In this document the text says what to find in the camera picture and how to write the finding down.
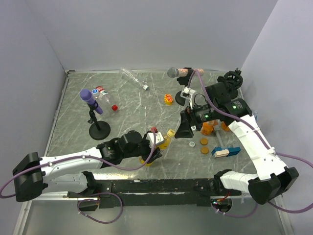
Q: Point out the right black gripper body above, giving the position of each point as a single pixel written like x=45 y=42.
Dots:
x=190 y=113

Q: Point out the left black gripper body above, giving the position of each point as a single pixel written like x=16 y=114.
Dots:
x=146 y=150

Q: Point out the yellow juice bottle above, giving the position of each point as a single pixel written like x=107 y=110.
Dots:
x=161 y=147

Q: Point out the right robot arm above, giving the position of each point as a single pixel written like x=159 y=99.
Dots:
x=273 y=177

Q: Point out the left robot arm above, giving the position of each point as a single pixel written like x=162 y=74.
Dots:
x=35 y=175

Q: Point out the clear empty bottle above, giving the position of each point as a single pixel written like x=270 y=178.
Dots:
x=132 y=77

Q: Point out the clear bottle red cap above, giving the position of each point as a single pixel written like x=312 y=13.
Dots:
x=107 y=103

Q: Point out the brown cap upper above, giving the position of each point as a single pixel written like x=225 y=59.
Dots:
x=203 y=141

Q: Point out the brown cap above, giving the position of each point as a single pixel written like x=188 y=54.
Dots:
x=203 y=141
x=204 y=150

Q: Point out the yellow red toy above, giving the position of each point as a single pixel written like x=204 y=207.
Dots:
x=168 y=99

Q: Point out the brown cap lower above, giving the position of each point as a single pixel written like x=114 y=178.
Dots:
x=204 y=150

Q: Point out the grey rod tool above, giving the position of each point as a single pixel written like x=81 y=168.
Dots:
x=217 y=133

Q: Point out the center black microphone stand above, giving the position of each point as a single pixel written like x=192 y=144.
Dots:
x=183 y=81

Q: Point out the black microphone stand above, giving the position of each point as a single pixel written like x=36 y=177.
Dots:
x=183 y=81
x=232 y=81
x=98 y=130

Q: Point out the blue white block toy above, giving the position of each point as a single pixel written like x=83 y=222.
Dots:
x=218 y=152

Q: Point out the silver head pink microphone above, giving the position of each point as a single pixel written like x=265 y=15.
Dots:
x=175 y=72

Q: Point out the right black microphone stand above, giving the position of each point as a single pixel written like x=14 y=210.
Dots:
x=232 y=81

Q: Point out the left black microphone stand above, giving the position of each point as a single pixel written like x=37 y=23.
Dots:
x=98 y=130

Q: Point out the purple microphone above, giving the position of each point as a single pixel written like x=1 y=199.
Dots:
x=87 y=97

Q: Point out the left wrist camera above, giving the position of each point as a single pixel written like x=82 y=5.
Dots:
x=155 y=137

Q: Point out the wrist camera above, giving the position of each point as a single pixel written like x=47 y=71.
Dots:
x=155 y=137
x=188 y=93

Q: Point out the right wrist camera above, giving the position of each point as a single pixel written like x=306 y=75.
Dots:
x=188 y=93

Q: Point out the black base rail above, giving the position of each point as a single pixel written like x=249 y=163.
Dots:
x=156 y=192

